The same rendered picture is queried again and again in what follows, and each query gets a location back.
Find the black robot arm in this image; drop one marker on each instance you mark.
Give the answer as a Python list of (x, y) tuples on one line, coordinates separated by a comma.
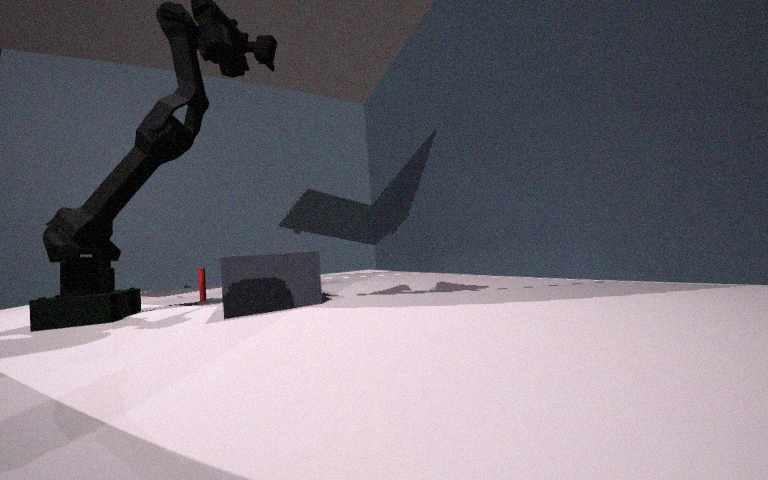
[(160, 138)]

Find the dark red peg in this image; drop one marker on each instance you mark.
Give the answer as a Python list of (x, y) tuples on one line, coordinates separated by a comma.
[(202, 284)]

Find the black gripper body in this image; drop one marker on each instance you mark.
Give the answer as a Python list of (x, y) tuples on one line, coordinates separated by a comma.
[(264, 48)]

